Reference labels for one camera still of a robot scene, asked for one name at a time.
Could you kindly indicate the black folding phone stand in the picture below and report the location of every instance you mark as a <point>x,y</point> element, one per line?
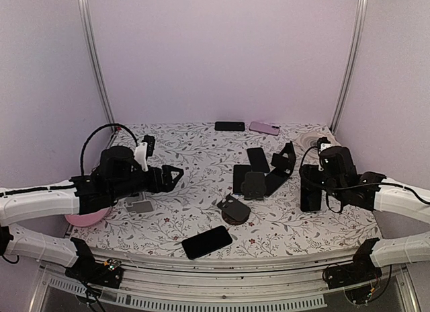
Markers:
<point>283,166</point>

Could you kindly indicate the purple phone at back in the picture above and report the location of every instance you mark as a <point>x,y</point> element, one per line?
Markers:
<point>264,128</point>

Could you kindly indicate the black stand wooden base front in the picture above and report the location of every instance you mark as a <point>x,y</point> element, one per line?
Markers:
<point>233,211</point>

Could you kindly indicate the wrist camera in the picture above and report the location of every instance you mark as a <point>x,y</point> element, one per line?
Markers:
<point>146,149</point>
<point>323,143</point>

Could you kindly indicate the front aluminium rail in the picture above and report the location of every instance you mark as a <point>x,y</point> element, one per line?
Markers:
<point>267,284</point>

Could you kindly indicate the white patterned plate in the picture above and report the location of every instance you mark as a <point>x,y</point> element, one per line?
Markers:
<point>310,139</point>

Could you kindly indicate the black phone front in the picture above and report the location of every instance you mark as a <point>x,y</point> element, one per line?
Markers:
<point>207,242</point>

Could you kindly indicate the left aluminium frame post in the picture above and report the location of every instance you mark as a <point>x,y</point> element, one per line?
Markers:
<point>89,37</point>

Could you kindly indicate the silver phone stand left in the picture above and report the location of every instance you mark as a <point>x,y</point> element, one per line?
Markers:
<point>138,204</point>

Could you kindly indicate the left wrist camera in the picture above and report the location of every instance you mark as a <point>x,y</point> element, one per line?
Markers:
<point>146,149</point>

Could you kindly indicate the black phone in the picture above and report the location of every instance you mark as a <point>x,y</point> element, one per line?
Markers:
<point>229,126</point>
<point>310,199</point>
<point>207,242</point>
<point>257,160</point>

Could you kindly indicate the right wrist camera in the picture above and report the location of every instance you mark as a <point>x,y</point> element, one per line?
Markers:
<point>323,143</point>

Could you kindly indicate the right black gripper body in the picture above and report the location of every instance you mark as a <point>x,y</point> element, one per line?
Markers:
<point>330,184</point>

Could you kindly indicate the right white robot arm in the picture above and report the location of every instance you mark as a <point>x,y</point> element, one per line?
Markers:
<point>408,201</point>

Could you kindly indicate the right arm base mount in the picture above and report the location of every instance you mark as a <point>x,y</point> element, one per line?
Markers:
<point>361,269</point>

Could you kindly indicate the blue phone under stand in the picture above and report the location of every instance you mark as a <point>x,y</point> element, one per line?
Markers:
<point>239,172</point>

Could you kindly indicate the right aluminium frame post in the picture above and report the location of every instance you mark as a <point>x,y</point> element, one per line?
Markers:
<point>358,25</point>

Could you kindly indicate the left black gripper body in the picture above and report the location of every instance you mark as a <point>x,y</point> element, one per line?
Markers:
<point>127,188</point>

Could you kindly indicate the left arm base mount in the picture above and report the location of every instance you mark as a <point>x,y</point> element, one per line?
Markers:
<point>87,270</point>

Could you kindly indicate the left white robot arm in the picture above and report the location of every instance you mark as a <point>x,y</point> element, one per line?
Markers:
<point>41,201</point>

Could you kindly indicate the floral table mat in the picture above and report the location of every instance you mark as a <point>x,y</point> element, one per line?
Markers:
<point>276,227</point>

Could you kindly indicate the aluminium frame post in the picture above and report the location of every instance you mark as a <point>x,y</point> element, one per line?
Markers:
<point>358,25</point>
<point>89,37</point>

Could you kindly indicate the pink bowl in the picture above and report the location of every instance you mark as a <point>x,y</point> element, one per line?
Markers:
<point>87,220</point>

